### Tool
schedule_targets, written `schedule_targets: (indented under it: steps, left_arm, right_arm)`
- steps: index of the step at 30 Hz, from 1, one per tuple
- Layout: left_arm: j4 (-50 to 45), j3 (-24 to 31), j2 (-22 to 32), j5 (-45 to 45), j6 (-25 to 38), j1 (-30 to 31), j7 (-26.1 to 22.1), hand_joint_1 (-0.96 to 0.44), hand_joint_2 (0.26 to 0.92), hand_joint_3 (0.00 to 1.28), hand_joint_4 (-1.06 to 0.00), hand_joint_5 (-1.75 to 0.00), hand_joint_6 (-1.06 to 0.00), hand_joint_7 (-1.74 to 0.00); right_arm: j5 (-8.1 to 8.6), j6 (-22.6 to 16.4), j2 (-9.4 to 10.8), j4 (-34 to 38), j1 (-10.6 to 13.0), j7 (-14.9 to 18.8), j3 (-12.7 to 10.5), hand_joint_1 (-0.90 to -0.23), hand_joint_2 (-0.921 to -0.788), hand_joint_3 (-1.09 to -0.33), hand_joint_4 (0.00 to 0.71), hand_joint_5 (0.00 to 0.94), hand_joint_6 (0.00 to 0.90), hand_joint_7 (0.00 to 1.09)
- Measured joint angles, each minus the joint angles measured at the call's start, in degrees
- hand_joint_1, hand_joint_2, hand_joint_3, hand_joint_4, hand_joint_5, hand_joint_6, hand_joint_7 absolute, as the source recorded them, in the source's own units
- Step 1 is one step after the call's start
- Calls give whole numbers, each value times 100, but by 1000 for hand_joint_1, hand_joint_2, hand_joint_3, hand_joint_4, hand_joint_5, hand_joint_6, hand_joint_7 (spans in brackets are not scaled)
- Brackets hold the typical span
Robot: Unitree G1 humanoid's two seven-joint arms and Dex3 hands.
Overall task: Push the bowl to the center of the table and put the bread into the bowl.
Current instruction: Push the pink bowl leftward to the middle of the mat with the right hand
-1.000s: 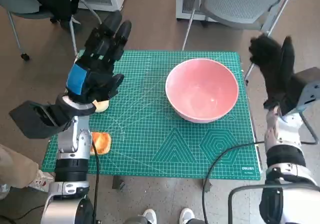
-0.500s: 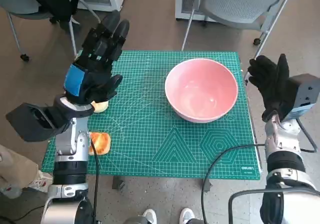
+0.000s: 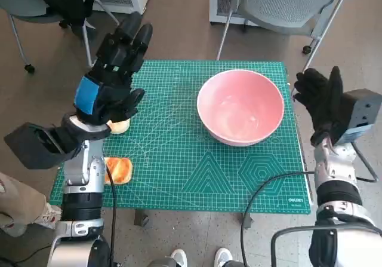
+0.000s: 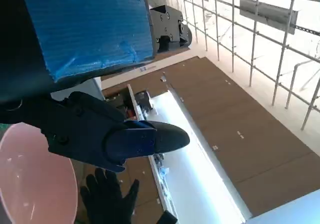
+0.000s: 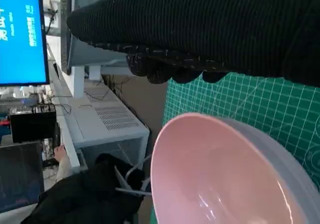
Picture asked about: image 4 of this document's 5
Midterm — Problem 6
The black left hand blue tape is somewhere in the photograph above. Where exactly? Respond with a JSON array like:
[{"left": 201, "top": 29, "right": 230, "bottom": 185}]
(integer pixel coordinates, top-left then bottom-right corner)
[{"left": 0, "top": 0, "right": 193, "bottom": 172}]

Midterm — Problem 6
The pink bowl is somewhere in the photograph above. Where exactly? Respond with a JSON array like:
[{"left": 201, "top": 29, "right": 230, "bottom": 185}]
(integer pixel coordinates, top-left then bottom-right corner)
[{"left": 0, "top": 122, "right": 79, "bottom": 224}]

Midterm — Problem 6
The long white desk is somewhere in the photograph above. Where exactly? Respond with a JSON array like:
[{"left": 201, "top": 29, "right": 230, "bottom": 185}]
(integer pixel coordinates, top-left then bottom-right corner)
[{"left": 126, "top": 83, "right": 253, "bottom": 224}]

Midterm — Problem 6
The black knitted gloved right hand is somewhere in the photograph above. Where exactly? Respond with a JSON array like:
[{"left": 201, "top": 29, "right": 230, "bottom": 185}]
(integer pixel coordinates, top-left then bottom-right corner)
[{"left": 79, "top": 167, "right": 140, "bottom": 224}]

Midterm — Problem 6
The metal pipe frame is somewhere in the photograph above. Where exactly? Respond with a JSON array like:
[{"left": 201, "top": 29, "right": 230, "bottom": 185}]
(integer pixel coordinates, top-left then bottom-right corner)
[{"left": 164, "top": 0, "right": 320, "bottom": 132}]

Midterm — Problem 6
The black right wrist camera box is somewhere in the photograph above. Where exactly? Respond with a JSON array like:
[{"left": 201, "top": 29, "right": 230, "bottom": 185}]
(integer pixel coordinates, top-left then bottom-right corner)
[{"left": 159, "top": 210, "right": 179, "bottom": 224}]

